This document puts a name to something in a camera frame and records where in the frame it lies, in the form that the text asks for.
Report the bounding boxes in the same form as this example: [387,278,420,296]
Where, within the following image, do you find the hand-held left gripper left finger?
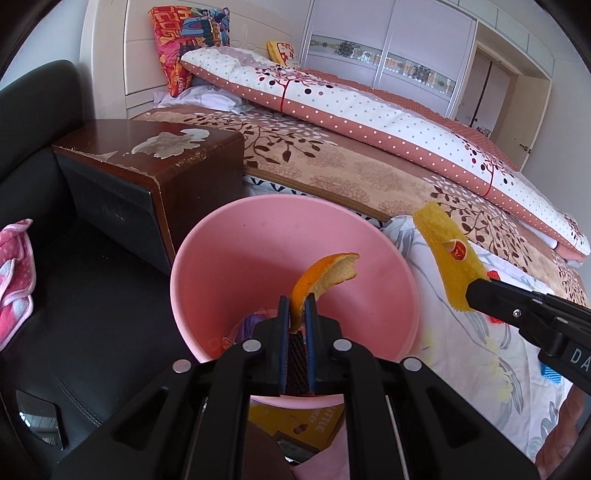
[55,296,296,480]

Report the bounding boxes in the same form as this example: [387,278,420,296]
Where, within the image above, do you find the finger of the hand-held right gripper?
[488,277,591,324]
[465,278,571,357]

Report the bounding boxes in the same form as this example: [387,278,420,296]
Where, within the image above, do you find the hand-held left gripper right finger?
[305,292,541,480]

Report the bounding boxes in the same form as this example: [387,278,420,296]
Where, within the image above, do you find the black foam fruit net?
[286,331,309,397]

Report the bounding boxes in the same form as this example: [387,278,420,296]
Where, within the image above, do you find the yellow foam fruit net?
[413,200,491,313]

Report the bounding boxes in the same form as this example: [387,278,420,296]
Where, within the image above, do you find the orange peel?
[288,252,360,334]

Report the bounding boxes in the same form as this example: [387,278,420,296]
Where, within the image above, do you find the pink plastic bucket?
[170,195,420,409]

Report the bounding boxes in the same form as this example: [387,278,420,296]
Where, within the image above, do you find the person's right hand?
[537,383,586,480]

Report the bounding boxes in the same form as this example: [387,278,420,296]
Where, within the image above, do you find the purple plastic wrapper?
[228,308,279,346]

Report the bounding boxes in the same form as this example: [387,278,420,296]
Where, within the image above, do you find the yellow cardboard box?
[247,404,347,457]

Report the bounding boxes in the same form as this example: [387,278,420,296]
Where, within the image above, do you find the white floral sheet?
[295,215,588,480]

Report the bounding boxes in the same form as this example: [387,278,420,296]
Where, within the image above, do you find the pink cloth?
[290,429,352,480]

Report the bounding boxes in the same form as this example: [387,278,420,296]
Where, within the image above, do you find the brown leaf print blanket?
[131,104,591,309]

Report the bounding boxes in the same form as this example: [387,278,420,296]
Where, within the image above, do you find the black leather chair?
[0,60,220,480]

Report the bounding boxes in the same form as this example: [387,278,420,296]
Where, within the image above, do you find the beige room door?
[455,28,555,172]

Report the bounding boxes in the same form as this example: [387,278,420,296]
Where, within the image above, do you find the red dotted bed cover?
[300,68,522,172]

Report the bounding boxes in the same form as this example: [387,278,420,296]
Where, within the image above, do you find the white polka dot quilt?
[180,46,591,257]

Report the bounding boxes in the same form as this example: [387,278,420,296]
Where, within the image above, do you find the dark wooden nightstand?
[52,119,245,278]

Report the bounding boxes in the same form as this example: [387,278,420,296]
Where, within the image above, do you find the white pillow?
[154,85,252,116]

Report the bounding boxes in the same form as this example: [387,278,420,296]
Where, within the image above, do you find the pink dotted towel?
[0,218,37,352]

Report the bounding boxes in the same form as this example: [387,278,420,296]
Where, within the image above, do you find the white sliding door wardrobe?
[300,0,478,118]

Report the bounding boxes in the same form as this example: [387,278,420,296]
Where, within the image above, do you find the yellow floral pillow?
[267,41,302,70]

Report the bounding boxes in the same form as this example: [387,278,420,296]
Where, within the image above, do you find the colourful printed pillow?
[148,6,230,97]

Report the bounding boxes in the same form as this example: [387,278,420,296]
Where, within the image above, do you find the cream bed headboard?
[79,0,315,121]

